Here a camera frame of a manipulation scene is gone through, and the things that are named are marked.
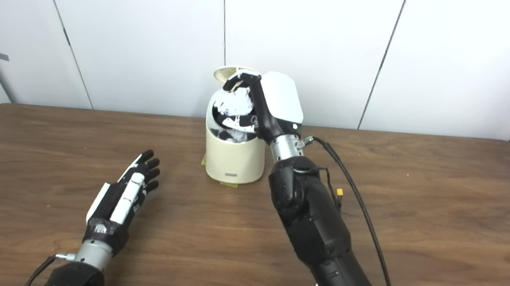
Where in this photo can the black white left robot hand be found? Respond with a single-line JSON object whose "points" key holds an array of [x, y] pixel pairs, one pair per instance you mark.
{"points": [[120, 201]]}

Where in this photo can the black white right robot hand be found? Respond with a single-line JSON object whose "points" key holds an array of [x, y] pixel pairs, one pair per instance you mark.
{"points": [[280, 100]]}

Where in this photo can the round cream bin lid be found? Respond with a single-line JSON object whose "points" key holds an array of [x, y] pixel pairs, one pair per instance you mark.
{"points": [[223, 72]]}

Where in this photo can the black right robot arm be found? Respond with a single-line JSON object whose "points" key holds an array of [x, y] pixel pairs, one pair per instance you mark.
{"points": [[316, 228]]}

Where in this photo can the cream-colored plastic bin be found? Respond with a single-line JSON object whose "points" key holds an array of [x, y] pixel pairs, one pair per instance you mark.
{"points": [[236, 159]]}

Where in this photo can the small yellow tape piece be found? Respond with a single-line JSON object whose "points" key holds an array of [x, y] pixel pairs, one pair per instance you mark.
{"points": [[204, 160]]}

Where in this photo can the wide yellow tape strip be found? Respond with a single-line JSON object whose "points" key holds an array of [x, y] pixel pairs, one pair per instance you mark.
{"points": [[229, 184]]}

